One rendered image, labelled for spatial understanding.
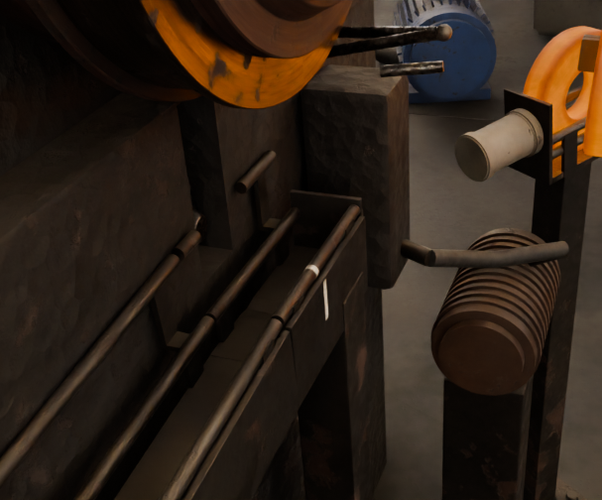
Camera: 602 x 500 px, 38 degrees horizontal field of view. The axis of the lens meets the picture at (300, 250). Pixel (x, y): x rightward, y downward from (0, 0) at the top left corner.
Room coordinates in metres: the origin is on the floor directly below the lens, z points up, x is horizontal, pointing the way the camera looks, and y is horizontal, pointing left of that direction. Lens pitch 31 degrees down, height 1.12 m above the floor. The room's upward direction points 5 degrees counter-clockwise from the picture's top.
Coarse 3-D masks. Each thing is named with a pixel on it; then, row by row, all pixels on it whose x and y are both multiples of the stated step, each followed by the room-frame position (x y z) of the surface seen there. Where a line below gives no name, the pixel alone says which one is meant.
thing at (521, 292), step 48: (480, 240) 0.99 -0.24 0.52; (528, 240) 0.97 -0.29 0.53; (480, 288) 0.87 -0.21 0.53; (528, 288) 0.87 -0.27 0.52; (432, 336) 0.84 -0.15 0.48; (480, 336) 0.81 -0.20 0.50; (528, 336) 0.80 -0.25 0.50; (480, 384) 0.81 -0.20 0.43; (528, 384) 0.84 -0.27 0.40; (480, 432) 0.83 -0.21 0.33; (528, 432) 0.88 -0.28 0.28; (480, 480) 0.83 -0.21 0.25
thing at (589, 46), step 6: (582, 42) 0.77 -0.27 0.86; (588, 42) 0.77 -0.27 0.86; (594, 42) 0.76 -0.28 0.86; (582, 48) 0.77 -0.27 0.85; (588, 48) 0.77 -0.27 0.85; (594, 48) 0.76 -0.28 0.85; (582, 54) 0.77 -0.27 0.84; (588, 54) 0.76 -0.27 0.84; (594, 54) 0.76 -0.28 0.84; (582, 60) 0.77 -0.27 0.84; (588, 60) 0.76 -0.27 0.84; (594, 60) 0.76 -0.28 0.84; (582, 66) 0.77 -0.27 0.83; (588, 66) 0.76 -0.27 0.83; (594, 66) 0.76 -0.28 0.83
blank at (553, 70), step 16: (576, 32) 1.02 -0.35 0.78; (592, 32) 1.01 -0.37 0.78; (544, 48) 1.01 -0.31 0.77; (560, 48) 1.00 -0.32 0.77; (576, 48) 1.00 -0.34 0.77; (544, 64) 0.99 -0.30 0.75; (560, 64) 0.98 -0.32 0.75; (576, 64) 1.00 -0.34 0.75; (528, 80) 1.00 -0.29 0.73; (544, 80) 0.98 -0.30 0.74; (560, 80) 0.99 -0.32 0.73; (544, 96) 0.97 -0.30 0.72; (560, 96) 0.99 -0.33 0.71; (560, 112) 0.99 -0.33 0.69; (576, 112) 1.03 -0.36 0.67; (560, 128) 0.99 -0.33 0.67
